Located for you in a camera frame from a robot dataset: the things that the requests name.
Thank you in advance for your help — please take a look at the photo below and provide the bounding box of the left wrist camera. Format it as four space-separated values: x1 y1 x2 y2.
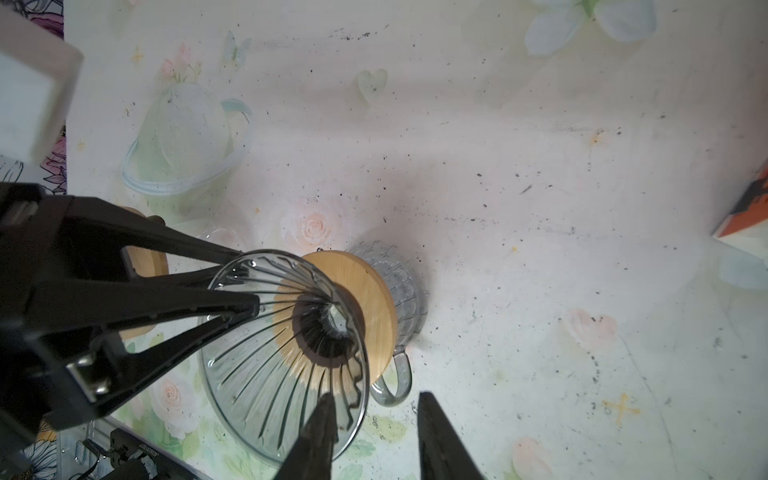
1 6 84 164

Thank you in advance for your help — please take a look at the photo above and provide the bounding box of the grey ribbed glass dripper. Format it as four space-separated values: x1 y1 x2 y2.
199 250 370 465

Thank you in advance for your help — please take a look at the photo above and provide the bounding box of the grey ribbed glass pitcher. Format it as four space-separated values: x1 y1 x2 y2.
347 240 428 407

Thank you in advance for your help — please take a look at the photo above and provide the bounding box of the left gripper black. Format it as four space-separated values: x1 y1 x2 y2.
1 183 259 455

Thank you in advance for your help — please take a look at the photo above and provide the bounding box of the wooden dripper ring stand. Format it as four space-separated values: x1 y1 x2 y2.
116 206 170 343

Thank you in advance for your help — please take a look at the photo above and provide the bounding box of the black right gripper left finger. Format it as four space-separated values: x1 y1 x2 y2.
274 393 337 480

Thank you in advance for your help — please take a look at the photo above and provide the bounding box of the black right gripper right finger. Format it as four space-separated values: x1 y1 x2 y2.
417 392 483 480

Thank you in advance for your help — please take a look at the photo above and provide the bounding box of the orange coffee filter pack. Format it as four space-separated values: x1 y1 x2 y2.
713 163 768 263

